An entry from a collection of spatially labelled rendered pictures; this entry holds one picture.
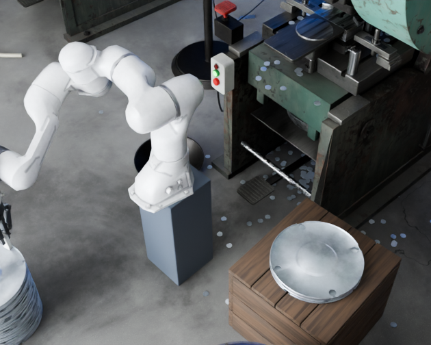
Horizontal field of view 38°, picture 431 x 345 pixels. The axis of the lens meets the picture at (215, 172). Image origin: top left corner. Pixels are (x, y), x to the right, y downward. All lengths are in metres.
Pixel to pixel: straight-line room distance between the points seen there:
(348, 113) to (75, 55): 0.87
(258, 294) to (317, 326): 0.20
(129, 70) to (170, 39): 1.58
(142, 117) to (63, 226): 0.95
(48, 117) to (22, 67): 1.45
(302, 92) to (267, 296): 0.70
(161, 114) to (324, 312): 0.75
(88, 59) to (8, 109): 1.27
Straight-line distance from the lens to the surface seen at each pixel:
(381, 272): 2.05
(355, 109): 2.10
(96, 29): 3.58
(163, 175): 1.99
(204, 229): 2.27
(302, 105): 2.21
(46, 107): 2.04
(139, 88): 1.86
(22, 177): 1.97
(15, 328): 2.29
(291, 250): 2.02
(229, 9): 2.31
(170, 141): 1.92
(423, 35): 1.71
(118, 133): 2.96
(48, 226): 2.65
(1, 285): 2.21
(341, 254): 2.03
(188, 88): 1.86
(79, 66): 1.98
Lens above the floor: 2.01
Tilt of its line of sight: 47 degrees down
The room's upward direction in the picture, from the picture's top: 1 degrees counter-clockwise
